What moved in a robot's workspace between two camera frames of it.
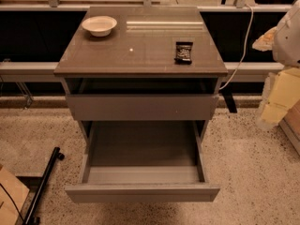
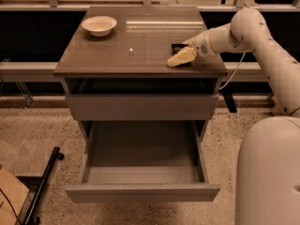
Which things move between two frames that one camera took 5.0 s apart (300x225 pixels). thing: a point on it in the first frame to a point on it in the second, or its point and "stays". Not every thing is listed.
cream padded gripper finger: (265, 42) to (203, 46)
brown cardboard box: (11, 189) stays
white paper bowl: (99, 25) stays
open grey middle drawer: (142, 161) stays
